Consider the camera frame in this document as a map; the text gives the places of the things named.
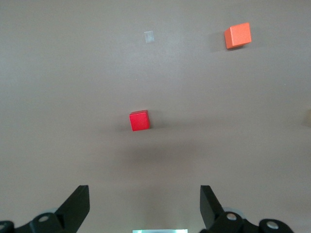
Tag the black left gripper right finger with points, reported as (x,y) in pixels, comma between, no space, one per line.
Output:
(211,208)

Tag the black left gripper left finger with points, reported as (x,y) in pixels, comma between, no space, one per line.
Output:
(73,208)

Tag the red wooden block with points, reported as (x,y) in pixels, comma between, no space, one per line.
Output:
(139,121)

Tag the orange wooden block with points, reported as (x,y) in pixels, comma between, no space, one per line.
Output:
(239,35)

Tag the brown table cover sheet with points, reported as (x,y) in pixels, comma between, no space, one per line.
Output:
(73,97)

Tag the clear tape patch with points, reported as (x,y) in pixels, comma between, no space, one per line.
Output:
(148,37)

